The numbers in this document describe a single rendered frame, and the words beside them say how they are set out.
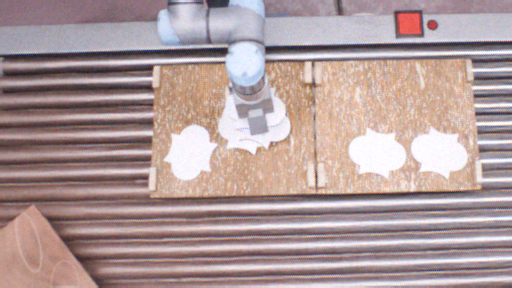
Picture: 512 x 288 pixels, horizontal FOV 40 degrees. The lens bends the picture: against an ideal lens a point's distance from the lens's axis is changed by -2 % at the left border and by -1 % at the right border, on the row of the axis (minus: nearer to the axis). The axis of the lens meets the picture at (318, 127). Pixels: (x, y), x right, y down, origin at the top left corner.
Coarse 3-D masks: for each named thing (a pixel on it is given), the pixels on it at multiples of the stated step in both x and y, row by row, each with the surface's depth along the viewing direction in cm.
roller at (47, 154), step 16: (480, 144) 181; (496, 144) 181; (0, 160) 179; (16, 160) 179; (32, 160) 179; (48, 160) 180; (64, 160) 180; (80, 160) 180; (96, 160) 180; (112, 160) 181; (128, 160) 181
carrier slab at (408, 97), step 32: (352, 64) 185; (384, 64) 185; (416, 64) 185; (448, 64) 186; (320, 96) 183; (352, 96) 183; (384, 96) 183; (416, 96) 183; (448, 96) 183; (320, 128) 180; (352, 128) 180; (384, 128) 180; (416, 128) 180; (448, 128) 181; (320, 160) 178; (320, 192) 175; (352, 192) 176; (384, 192) 176
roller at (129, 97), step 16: (480, 80) 187; (496, 80) 187; (0, 96) 184; (16, 96) 184; (32, 96) 184; (48, 96) 184; (64, 96) 184; (80, 96) 184; (96, 96) 184; (112, 96) 184; (128, 96) 184; (144, 96) 184
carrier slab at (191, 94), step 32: (192, 64) 185; (224, 64) 185; (288, 64) 185; (160, 96) 182; (192, 96) 182; (224, 96) 182; (288, 96) 183; (160, 128) 180; (160, 160) 177; (224, 160) 177; (256, 160) 178; (288, 160) 178; (160, 192) 175; (192, 192) 175; (224, 192) 175; (256, 192) 175; (288, 192) 175
